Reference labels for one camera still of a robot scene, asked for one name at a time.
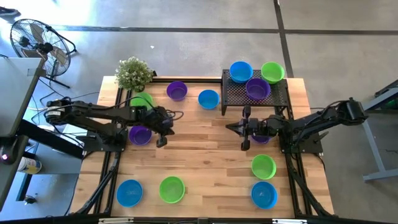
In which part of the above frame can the white paper sheet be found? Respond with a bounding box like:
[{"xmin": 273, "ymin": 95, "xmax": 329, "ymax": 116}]
[{"xmin": 60, "ymin": 123, "xmax": 90, "ymax": 147}]

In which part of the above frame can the black desk leg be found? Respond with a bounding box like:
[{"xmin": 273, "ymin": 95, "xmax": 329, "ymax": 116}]
[{"xmin": 17, "ymin": 119, "xmax": 86, "ymax": 159}]

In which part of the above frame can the black device pink light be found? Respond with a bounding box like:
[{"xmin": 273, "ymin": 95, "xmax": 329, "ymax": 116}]
[{"xmin": 0, "ymin": 135, "xmax": 29, "ymax": 166}]

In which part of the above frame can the black aluminium frame rail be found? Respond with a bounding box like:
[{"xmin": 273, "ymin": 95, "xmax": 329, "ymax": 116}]
[
  {"xmin": 285, "ymin": 83, "xmax": 315, "ymax": 216},
  {"xmin": 93, "ymin": 88, "xmax": 124, "ymax": 215},
  {"xmin": 278, "ymin": 105, "xmax": 304, "ymax": 216},
  {"xmin": 104, "ymin": 88, "xmax": 132, "ymax": 215}
]

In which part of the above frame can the black shoe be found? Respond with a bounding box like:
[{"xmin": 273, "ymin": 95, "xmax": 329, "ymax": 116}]
[{"xmin": 0, "ymin": 6, "xmax": 22, "ymax": 18}]

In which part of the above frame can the silver frame bracket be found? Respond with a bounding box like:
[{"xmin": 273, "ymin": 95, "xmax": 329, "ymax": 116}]
[
  {"xmin": 98, "ymin": 217, "xmax": 134, "ymax": 224},
  {"xmin": 272, "ymin": 218, "xmax": 308, "ymax": 224}
]

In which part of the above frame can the white yellow canister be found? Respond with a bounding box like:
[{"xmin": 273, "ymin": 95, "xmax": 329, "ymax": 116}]
[{"xmin": 17, "ymin": 156, "xmax": 43, "ymax": 175}]

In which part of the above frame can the potted green artificial plant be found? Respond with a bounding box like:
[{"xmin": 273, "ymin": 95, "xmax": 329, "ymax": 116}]
[{"xmin": 114, "ymin": 56, "xmax": 155, "ymax": 93}]

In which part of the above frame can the black perforated metal rack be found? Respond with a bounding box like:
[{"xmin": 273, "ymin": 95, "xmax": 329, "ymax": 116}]
[{"xmin": 221, "ymin": 68, "xmax": 289, "ymax": 116}]

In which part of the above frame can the black floor cable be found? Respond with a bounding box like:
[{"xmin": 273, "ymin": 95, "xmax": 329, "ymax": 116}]
[{"xmin": 30, "ymin": 77, "xmax": 101, "ymax": 103}]

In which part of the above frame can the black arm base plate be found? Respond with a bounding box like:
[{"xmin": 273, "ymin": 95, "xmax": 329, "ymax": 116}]
[
  {"xmin": 82, "ymin": 126, "xmax": 129, "ymax": 154},
  {"xmin": 277, "ymin": 129, "xmax": 325, "ymax": 156}
]

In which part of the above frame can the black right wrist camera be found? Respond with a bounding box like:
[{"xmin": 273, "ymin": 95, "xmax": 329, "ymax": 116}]
[{"xmin": 251, "ymin": 117, "xmax": 268, "ymax": 133}]

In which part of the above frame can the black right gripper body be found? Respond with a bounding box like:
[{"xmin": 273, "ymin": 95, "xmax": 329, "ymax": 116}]
[{"xmin": 241, "ymin": 105, "xmax": 282, "ymax": 152}]

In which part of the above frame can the blue plastic mini bowl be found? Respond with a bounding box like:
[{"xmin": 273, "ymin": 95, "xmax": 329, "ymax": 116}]
[
  {"xmin": 198, "ymin": 89, "xmax": 221, "ymax": 110},
  {"xmin": 229, "ymin": 60, "xmax": 254, "ymax": 84},
  {"xmin": 116, "ymin": 179, "xmax": 144, "ymax": 208},
  {"xmin": 251, "ymin": 180, "xmax": 279, "ymax": 210}
]

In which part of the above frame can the black diagonal frame strut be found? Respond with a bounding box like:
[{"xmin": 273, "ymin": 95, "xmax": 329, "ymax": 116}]
[
  {"xmin": 289, "ymin": 167, "xmax": 334, "ymax": 216},
  {"xmin": 74, "ymin": 152, "xmax": 121, "ymax": 216}
]

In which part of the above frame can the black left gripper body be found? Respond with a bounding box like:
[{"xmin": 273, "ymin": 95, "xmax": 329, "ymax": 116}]
[{"xmin": 146, "ymin": 105, "xmax": 175, "ymax": 149}]

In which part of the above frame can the green plastic mini bowl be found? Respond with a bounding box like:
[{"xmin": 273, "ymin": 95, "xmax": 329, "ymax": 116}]
[
  {"xmin": 130, "ymin": 91, "xmax": 154, "ymax": 108},
  {"xmin": 159, "ymin": 175, "xmax": 186, "ymax": 205},
  {"xmin": 251, "ymin": 154, "xmax": 277, "ymax": 180},
  {"xmin": 261, "ymin": 61, "xmax": 285, "ymax": 85}
]

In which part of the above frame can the grey side table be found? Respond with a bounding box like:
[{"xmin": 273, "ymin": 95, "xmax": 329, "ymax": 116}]
[{"xmin": 0, "ymin": 57, "xmax": 46, "ymax": 138}]

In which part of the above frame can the purple plastic mini bowl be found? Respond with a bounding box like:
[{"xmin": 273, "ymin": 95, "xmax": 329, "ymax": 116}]
[
  {"xmin": 245, "ymin": 77, "xmax": 272, "ymax": 101},
  {"xmin": 166, "ymin": 81, "xmax": 188, "ymax": 102},
  {"xmin": 251, "ymin": 135, "xmax": 271, "ymax": 145},
  {"xmin": 128, "ymin": 125, "xmax": 153, "ymax": 146}
]

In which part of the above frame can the grey metal table frame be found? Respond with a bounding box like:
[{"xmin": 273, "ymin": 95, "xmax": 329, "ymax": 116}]
[{"xmin": 357, "ymin": 79, "xmax": 398, "ymax": 183}]

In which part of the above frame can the black aluminium frame crossbar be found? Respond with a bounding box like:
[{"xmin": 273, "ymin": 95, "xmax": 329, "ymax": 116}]
[
  {"xmin": 0, "ymin": 213, "xmax": 398, "ymax": 224},
  {"xmin": 151, "ymin": 77, "xmax": 223, "ymax": 84}
]

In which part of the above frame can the black floor fan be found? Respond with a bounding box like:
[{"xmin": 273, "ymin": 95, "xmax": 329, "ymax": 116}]
[{"xmin": 9, "ymin": 18, "xmax": 78, "ymax": 90}]

